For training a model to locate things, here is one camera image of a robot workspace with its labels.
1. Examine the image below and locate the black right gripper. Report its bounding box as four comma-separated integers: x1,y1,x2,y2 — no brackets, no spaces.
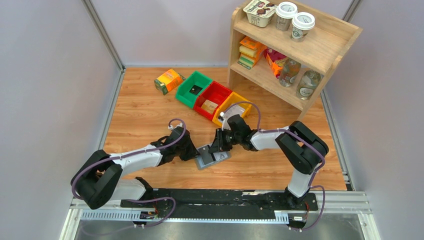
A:
208,128,241,154

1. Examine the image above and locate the white vip card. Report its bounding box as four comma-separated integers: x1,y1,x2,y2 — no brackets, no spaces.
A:
225,104,246,118
213,151,231,162

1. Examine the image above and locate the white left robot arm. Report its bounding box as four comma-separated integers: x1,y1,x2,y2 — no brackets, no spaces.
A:
70,126,200,210

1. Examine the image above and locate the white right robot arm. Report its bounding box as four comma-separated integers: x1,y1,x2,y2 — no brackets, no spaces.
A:
208,114,329,210

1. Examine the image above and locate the white VIP card in bin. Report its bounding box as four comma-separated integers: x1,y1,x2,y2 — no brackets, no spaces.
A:
225,104,246,118

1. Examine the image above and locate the gold credit card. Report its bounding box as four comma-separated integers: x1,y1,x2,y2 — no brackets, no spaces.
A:
201,99,218,115

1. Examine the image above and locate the black credit card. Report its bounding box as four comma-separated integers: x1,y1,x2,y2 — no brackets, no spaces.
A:
189,84,203,96

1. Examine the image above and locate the yellow plastic bin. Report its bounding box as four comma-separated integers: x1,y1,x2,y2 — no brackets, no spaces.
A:
212,91,252,127

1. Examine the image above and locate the red plastic bin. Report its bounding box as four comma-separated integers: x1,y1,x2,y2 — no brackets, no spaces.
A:
193,81,233,121

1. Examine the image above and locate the green plastic bin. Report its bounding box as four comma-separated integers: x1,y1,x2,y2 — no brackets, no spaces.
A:
175,71,213,109

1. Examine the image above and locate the orange green sponge box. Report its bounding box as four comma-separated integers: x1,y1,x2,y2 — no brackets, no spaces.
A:
154,68,186,95

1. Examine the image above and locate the stacked sponge pack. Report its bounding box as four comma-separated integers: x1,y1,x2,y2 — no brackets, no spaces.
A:
237,36,267,70

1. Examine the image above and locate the red orange snack bag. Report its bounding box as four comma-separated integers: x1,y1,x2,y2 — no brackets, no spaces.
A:
263,47,288,79

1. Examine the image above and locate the left clear glass bottle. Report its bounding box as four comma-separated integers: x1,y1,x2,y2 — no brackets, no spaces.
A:
279,58,302,87

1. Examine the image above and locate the clear glass bottle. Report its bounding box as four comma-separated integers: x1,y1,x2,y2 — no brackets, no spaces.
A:
279,58,302,87
296,69,322,100

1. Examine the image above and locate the wooden shelf unit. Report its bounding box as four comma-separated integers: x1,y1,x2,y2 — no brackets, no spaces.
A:
227,0,364,123

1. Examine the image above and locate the right clear glass bottle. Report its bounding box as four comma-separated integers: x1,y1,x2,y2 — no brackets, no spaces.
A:
296,69,322,100

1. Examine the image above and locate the right white lidded cup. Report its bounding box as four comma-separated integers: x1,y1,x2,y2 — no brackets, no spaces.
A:
290,12,316,42

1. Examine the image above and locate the white lidded cup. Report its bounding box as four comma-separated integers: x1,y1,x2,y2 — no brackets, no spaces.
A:
290,12,316,42
275,1,298,32

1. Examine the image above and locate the left white lidded cup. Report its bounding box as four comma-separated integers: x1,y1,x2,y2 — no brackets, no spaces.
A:
275,1,298,32

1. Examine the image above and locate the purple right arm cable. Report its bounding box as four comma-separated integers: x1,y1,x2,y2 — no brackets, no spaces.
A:
220,101,327,232

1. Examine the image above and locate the aluminium rail frame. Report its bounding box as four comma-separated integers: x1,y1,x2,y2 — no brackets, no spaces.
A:
60,188,381,240

